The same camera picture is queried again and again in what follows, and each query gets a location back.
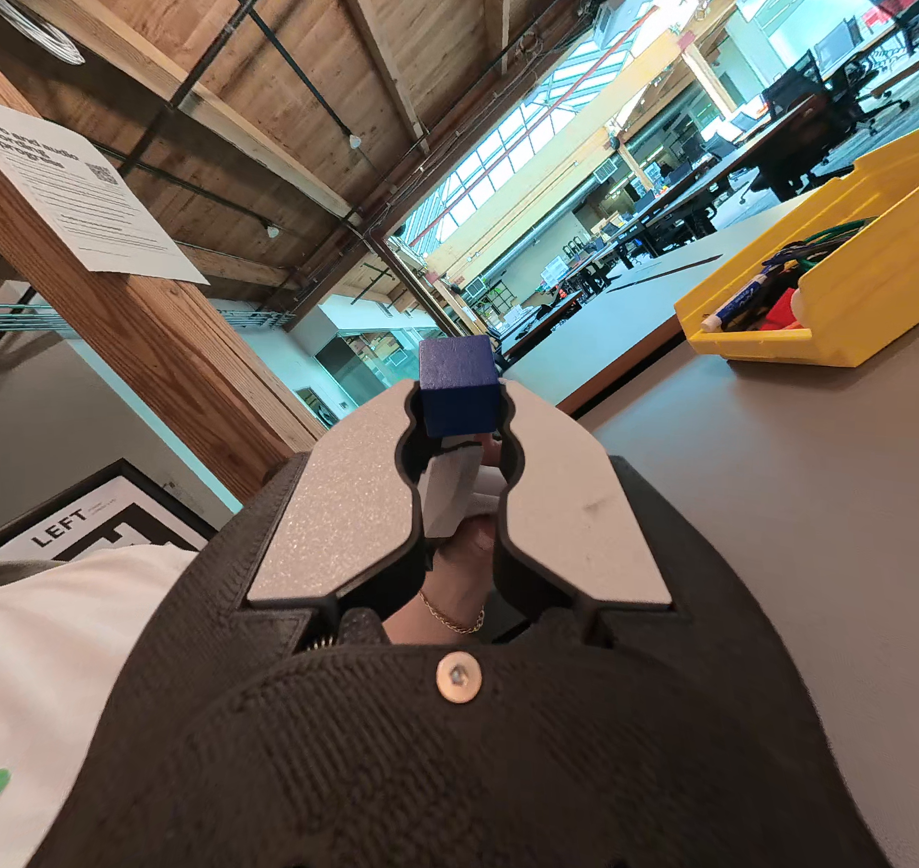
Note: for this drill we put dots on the blue Expo marker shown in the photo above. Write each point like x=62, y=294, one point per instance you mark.
x=736, y=301

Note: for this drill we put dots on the framed poster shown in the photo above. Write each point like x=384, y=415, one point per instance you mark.
x=93, y=523

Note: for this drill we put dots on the black office chair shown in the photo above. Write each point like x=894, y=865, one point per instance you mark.
x=897, y=14
x=797, y=107

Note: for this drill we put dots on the wooden post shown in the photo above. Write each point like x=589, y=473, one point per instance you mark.
x=143, y=337

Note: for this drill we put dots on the yellow bin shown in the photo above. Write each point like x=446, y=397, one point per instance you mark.
x=861, y=286

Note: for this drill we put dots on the red plastic piece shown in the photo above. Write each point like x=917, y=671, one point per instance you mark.
x=775, y=315

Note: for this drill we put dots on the white cylinder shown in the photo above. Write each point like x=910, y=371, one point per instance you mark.
x=795, y=307

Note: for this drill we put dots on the ceiling projector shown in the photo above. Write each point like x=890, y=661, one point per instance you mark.
x=621, y=10

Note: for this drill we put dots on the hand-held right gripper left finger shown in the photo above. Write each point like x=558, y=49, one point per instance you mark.
x=337, y=516

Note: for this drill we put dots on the person's left hand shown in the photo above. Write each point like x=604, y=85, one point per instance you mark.
x=467, y=566

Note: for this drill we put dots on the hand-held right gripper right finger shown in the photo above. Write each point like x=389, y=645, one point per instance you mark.
x=581, y=516

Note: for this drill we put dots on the paper notice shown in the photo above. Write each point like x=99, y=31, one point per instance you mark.
x=86, y=193

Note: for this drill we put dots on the blue cube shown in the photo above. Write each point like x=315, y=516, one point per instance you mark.
x=459, y=394

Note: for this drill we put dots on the person's left forearm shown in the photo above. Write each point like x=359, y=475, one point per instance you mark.
x=420, y=631

